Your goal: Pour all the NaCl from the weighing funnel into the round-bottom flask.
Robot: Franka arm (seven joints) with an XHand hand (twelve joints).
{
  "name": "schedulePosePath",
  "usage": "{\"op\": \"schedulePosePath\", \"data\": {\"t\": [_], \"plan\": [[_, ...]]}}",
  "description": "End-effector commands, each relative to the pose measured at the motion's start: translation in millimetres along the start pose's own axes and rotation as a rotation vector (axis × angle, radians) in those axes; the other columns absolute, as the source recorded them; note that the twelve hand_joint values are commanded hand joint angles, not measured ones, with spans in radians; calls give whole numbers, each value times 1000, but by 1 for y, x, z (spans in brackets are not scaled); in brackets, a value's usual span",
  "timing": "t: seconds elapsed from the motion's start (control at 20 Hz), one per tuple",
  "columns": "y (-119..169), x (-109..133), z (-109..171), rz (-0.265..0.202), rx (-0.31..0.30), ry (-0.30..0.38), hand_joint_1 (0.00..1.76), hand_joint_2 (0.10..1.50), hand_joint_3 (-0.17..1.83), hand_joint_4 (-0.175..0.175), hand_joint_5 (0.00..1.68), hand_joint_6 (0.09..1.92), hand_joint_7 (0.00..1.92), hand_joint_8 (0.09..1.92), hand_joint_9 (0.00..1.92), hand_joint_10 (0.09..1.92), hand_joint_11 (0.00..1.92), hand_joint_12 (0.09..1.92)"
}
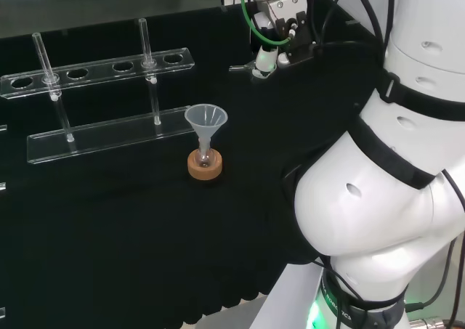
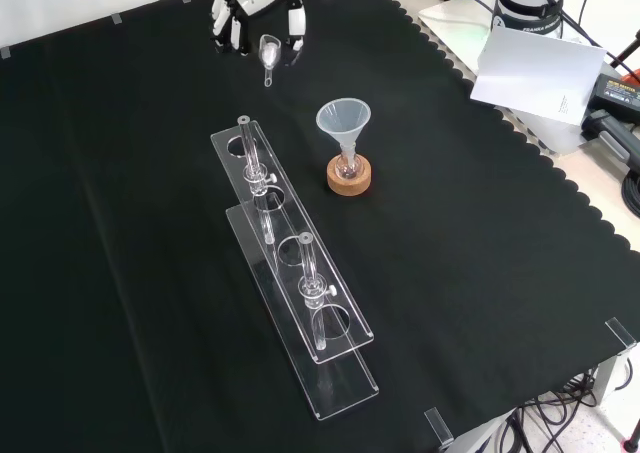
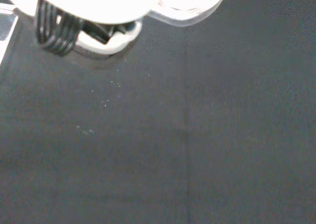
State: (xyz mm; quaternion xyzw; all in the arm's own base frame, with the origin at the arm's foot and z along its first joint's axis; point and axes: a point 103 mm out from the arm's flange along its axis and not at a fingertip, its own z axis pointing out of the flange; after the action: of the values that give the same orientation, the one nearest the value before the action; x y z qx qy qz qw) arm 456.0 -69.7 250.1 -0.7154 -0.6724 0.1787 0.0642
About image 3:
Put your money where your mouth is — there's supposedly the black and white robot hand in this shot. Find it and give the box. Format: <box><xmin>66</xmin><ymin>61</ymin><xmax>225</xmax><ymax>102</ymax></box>
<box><xmin>4</xmin><ymin>0</ymin><xmax>161</xmax><ymax>57</ymax></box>

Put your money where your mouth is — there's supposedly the clear acrylic funnel stand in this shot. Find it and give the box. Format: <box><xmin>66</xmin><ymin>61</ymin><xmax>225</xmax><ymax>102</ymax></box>
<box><xmin>0</xmin><ymin>3</ymin><xmax>19</xmax><ymax>64</ymax></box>

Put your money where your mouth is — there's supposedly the black bench cloth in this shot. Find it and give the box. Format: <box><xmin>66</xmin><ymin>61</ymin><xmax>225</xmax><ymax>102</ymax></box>
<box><xmin>0</xmin><ymin>0</ymin><xmax>316</xmax><ymax>224</ymax></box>

